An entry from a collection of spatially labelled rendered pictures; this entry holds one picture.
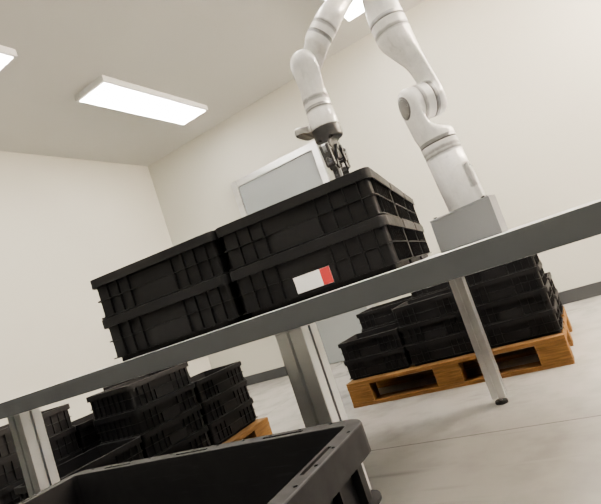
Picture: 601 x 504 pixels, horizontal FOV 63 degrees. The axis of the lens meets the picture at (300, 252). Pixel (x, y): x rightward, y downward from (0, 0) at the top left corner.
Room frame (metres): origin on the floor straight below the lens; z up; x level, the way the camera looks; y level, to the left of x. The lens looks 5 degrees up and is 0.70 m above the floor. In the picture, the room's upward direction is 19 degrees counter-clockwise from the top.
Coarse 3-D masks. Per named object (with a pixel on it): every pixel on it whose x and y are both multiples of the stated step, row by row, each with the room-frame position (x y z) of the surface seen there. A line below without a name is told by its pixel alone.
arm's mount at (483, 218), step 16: (464, 208) 1.15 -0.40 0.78; (480, 208) 1.13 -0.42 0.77; (496, 208) 1.18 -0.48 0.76; (432, 224) 1.19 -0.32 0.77; (448, 224) 1.17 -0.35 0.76; (464, 224) 1.15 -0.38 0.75; (480, 224) 1.14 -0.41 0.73; (496, 224) 1.12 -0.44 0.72; (448, 240) 1.18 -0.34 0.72; (464, 240) 1.16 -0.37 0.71
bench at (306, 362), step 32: (544, 224) 0.66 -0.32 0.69; (576, 224) 0.64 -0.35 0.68; (448, 256) 0.72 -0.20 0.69; (480, 256) 0.70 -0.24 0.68; (512, 256) 0.68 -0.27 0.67; (352, 288) 0.79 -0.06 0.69; (384, 288) 0.77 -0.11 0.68; (416, 288) 0.75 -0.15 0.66; (256, 320) 0.89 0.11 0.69; (288, 320) 0.86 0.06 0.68; (320, 320) 0.83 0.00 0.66; (480, 320) 2.23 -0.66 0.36; (160, 352) 1.00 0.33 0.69; (192, 352) 0.96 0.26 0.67; (288, 352) 0.93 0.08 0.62; (320, 352) 0.94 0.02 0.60; (480, 352) 2.19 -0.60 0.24; (64, 384) 1.15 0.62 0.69; (96, 384) 1.10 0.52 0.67; (320, 384) 0.91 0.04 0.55; (0, 416) 1.29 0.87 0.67; (32, 416) 1.37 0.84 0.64; (320, 416) 0.92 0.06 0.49; (32, 448) 1.35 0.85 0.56; (32, 480) 1.35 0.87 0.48
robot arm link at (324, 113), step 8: (328, 104) 1.23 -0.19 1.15; (312, 112) 1.23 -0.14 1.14; (320, 112) 1.22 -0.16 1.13; (328, 112) 1.22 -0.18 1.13; (312, 120) 1.23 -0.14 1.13; (320, 120) 1.22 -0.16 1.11; (328, 120) 1.22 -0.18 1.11; (336, 120) 1.23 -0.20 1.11; (296, 128) 1.24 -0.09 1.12; (304, 128) 1.24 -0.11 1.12; (312, 128) 1.24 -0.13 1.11; (296, 136) 1.25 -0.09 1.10; (304, 136) 1.27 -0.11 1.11; (312, 136) 1.29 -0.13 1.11
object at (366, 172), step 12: (360, 168) 1.05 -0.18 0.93; (336, 180) 1.07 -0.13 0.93; (348, 180) 1.06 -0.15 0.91; (384, 180) 1.25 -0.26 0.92; (312, 192) 1.09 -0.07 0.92; (324, 192) 1.08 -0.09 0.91; (276, 204) 1.12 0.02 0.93; (288, 204) 1.11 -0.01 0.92; (300, 204) 1.10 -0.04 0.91; (252, 216) 1.14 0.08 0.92; (264, 216) 1.13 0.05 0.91; (216, 228) 1.17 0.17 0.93; (228, 228) 1.16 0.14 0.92; (240, 228) 1.15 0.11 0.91
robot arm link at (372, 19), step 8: (368, 0) 1.18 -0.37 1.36; (376, 0) 1.18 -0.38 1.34; (384, 0) 1.17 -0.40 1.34; (392, 0) 1.18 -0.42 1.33; (368, 8) 1.19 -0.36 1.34; (376, 8) 1.18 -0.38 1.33; (384, 8) 1.17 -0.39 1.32; (392, 8) 1.17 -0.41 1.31; (400, 8) 1.18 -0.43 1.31; (368, 16) 1.20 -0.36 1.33; (376, 16) 1.18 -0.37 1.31; (384, 16) 1.18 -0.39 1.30; (368, 24) 1.22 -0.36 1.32
